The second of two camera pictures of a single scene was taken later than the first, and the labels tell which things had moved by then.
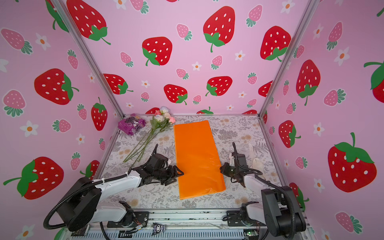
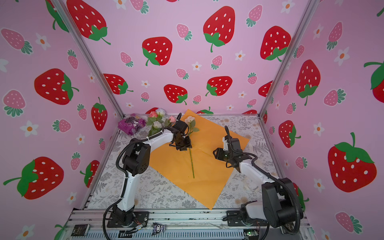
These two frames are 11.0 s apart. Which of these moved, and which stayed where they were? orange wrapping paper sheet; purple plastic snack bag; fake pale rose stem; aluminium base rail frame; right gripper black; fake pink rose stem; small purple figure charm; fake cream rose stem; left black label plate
Moved: fake pale rose stem; right gripper black; fake cream rose stem; fake pink rose stem; orange wrapping paper sheet
Stayed: purple plastic snack bag; aluminium base rail frame; small purple figure charm; left black label plate
